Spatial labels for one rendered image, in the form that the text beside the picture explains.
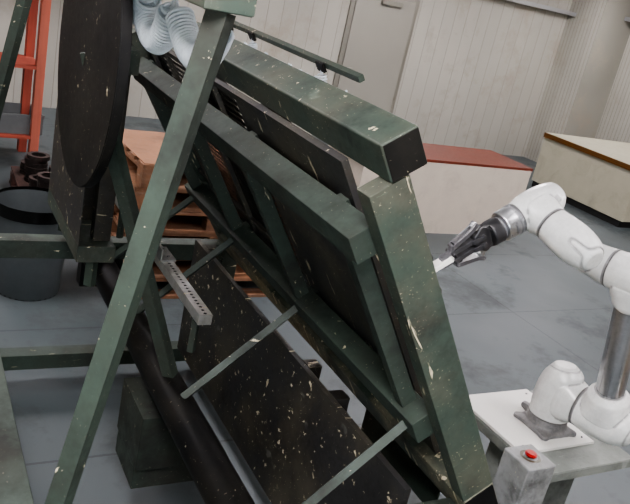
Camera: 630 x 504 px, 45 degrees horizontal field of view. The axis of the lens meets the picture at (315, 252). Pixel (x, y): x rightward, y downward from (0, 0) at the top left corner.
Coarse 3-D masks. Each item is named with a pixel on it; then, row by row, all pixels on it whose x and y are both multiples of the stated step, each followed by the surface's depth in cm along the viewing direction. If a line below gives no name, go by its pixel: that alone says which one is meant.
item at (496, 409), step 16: (480, 400) 307; (496, 400) 310; (512, 400) 313; (528, 400) 316; (480, 416) 295; (496, 416) 297; (512, 416) 300; (496, 432) 287; (512, 432) 288; (528, 432) 290; (576, 432) 299; (544, 448) 282; (560, 448) 286
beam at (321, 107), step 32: (224, 64) 241; (256, 64) 226; (288, 64) 218; (256, 96) 227; (288, 96) 200; (320, 96) 192; (352, 96) 187; (320, 128) 190; (352, 128) 173; (384, 128) 168; (416, 128) 164; (384, 160) 164; (416, 160) 167
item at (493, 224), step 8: (480, 224) 209; (488, 224) 209; (496, 224) 209; (480, 232) 208; (488, 232) 210; (496, 232) 208; (504, 232) 209; (488, 240) 211; (496, 240) 209; (504, 240) 211; (488, 248) 212
